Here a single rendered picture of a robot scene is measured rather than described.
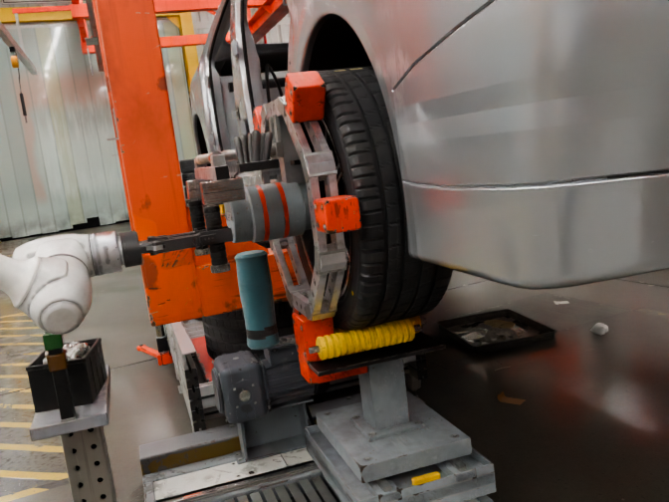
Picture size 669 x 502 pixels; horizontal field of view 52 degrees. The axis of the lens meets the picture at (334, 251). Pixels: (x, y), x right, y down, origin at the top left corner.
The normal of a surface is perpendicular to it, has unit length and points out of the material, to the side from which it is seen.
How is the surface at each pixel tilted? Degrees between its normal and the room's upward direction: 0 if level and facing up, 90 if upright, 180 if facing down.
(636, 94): 101
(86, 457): 90
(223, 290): 90
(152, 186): 90
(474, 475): 90
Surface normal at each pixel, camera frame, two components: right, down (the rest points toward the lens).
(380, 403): 0.30, 0.11
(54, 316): 0.44, 0.50
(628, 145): -0.29, 0.37
